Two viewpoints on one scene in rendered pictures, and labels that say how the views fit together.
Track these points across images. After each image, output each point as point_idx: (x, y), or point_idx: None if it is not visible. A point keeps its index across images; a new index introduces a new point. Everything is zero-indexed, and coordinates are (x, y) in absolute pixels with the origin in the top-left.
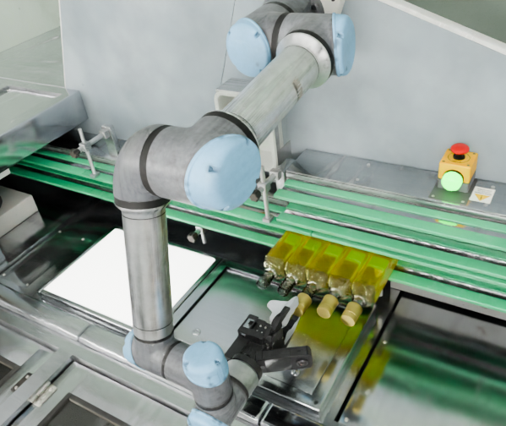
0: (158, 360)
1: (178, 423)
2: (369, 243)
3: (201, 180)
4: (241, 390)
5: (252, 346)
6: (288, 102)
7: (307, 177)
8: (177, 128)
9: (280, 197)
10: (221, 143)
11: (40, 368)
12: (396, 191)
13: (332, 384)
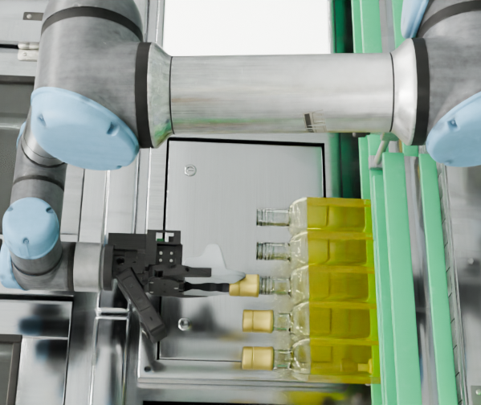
0: (18, 173)
1: (67, 223)
2: (381, 332)
3: (32, 115)
4: (65, 279)
5: (138, 259)
6: (275, 127)
7: (445, 182)
8: (98, 33)
9: (383, 165)
10: (72, 108)
11: None
12: (466, 332)
13: (184, 377)
